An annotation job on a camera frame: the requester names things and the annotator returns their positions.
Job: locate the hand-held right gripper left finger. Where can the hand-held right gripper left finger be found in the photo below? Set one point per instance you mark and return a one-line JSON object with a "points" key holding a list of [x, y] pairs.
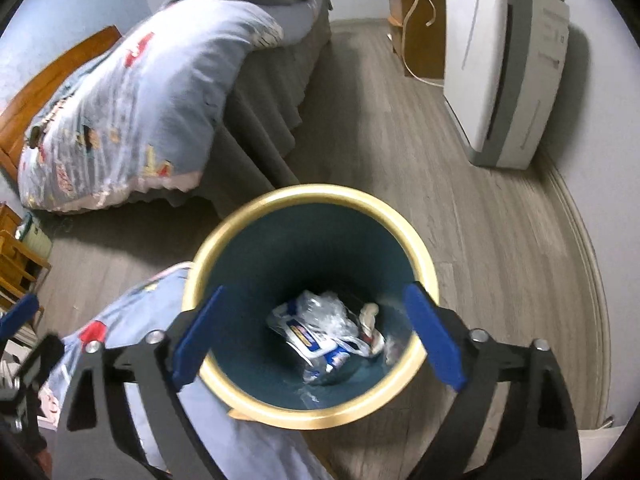
{"points": [[196, 337]]}

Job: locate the white air purifier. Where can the white air purifier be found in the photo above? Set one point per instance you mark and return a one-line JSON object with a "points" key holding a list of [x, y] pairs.
{"points": [[475, 60]]}

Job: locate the bed with grey skirt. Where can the bed with grey skirt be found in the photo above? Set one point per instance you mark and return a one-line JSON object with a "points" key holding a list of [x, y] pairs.
{"points": [[260, 125]]}

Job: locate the teal bin with yellow rim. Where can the teal bin with yellow rim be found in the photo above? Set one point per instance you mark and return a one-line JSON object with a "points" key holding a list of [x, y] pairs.
{"points": [[300, 240]]}

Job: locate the crumpled plastic wrappers in bin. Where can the crumpled plastic wrappers in bin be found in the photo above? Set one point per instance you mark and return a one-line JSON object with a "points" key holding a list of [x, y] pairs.
{"points": [[320, 322]]}

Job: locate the wooden nightstand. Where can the wooden nightstand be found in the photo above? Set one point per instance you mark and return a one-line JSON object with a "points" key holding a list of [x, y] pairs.
{"points": [[425, 35]]}

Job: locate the wooden headboard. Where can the wooden headboard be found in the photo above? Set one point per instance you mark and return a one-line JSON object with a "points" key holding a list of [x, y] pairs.
{"points": [[55, 75]]}

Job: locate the wooden chair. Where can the wooden chair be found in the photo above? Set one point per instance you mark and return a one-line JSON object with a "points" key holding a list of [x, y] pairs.
{"points": [[15, 260]]}

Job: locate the white plastic wrapper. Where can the white plastic wrapper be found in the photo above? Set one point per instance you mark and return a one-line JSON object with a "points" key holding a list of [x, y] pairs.
{"points": [[371, 320]]}

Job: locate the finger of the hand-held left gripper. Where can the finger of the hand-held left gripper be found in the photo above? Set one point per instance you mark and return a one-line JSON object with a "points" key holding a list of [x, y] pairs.
{"points": [[42, 360], [20, 311]]}

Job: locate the green container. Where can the green container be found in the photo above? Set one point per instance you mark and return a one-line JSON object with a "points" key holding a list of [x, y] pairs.
{"points": [[39, 242]]}

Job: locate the printed blue quilt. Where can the printed blue quilt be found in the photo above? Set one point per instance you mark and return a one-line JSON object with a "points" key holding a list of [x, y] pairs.
{"points": [[125, 110]]}

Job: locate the printed blue blanket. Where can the printed blue blanket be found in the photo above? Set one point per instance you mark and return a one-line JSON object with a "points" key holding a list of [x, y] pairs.
{"points": [[265, 450]]}

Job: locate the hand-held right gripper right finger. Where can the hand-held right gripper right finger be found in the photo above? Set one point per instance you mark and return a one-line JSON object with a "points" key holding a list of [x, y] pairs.
{"points": [[434, 340]]}

